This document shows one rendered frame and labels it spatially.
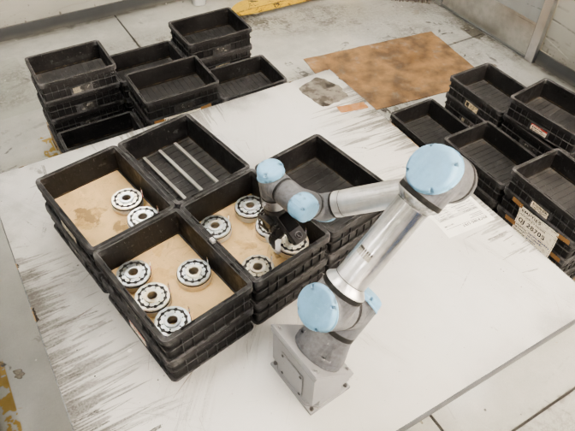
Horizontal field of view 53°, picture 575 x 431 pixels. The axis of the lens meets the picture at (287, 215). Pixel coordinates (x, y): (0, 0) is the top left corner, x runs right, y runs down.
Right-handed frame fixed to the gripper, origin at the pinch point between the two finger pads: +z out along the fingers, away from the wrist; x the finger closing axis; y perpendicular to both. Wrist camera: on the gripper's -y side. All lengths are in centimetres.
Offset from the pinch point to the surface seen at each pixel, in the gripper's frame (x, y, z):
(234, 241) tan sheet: 9.0, 15.5, 3.0
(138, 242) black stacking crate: 33.7, 30.0, -5.8
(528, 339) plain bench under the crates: -41, -65, 23
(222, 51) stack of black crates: -84, 159, 49
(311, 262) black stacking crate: -3.7, -7.5, 3.3
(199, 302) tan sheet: 30.8, 2.9, 0.1
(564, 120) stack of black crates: -178, -1, 61
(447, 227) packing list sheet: -59, -19, 25
